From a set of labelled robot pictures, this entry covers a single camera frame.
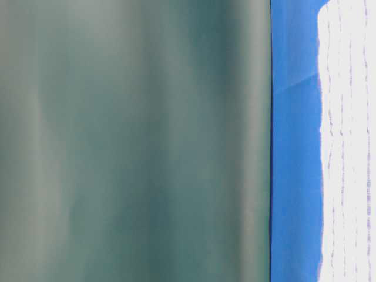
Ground blurred grey-green panel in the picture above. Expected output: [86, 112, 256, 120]
[1, 1, 271, 281]

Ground blue table cloth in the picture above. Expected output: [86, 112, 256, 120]
[270, 1, 324, 281]

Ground white blue striped towel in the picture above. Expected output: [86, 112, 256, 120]
[318, 1, 375, 281]

